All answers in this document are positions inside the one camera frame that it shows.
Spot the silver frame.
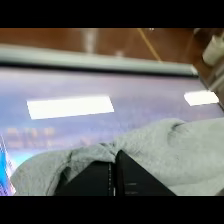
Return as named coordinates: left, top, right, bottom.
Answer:
left=192, top=28, right=224, bottom=111

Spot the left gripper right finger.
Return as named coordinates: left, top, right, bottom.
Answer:
left=115, top=149, right=177, bottom=197

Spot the grey garment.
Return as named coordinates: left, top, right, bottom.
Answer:
left=10, top=117, right=224, bottom=197

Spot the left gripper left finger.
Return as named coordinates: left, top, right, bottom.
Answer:
left=54, top=160, right=116, bottom=197

